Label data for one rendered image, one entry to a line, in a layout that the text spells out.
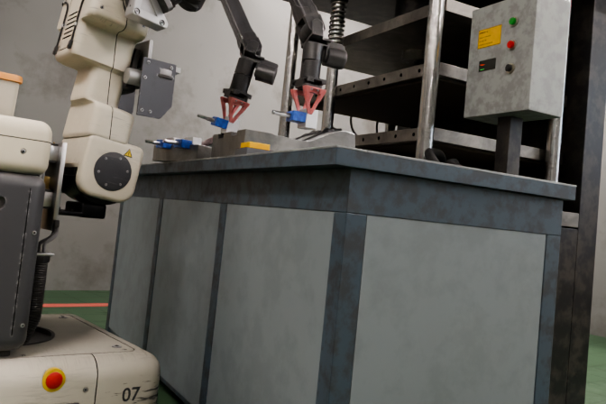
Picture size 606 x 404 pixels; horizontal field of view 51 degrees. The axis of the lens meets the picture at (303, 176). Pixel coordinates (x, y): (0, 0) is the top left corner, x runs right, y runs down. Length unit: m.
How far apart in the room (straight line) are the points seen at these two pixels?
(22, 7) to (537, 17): 3.37
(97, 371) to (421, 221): 0.82
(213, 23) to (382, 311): 4.12
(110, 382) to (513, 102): 1.49
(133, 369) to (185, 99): 3.56
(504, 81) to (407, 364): 1.18
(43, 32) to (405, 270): 3.66
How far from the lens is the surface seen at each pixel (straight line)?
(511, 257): 1.57
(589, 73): 2.94
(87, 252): 4.70
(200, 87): 5.09
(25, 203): 1.53
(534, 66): 2.21
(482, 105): 2.32
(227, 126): 1.99
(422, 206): 1.38
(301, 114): 1.78
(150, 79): 1.81
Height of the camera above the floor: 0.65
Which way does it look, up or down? 4 degrees up
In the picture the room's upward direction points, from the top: 6 degrees clockwise
